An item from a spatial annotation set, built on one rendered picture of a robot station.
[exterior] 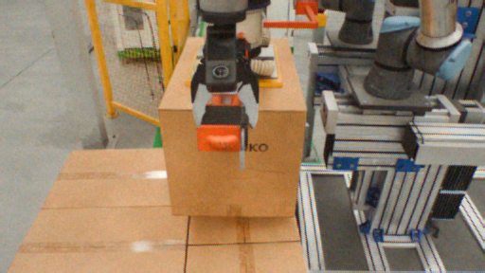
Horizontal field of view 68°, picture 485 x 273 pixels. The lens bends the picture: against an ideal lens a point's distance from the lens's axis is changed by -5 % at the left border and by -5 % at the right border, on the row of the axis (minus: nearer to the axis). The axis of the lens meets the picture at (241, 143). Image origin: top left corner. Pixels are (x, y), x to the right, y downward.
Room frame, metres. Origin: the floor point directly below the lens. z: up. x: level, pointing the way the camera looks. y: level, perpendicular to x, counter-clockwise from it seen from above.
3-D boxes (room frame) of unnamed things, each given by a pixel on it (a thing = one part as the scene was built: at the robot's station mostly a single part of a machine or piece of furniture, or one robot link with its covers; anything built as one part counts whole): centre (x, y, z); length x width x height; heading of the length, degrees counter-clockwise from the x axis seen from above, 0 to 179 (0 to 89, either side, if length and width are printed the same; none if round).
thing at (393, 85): (1.07, -0.47, 1.09); 0.15 x 0.15 x 0.10
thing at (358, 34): (1.57, -0.49, 1.09); 0.15 x 0.15 x 0.10
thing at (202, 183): (1.17, 0.02, 0.87); 0.60 x 0.40 x 0.40; 179
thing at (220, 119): (0.57, 0.04, 1.20); 0.08 x 0.07 x 0.05; 179
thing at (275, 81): (1.17, -0.08, 1.10); 0.34 x 0.10 x 0.05; 179
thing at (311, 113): (2.14, -0.45, 0.50); 0.07 x 0.07 x 1.00; 3
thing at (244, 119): (0.63, -0.02, 1.20); 0.31 x 0.03 x 0.05; 179
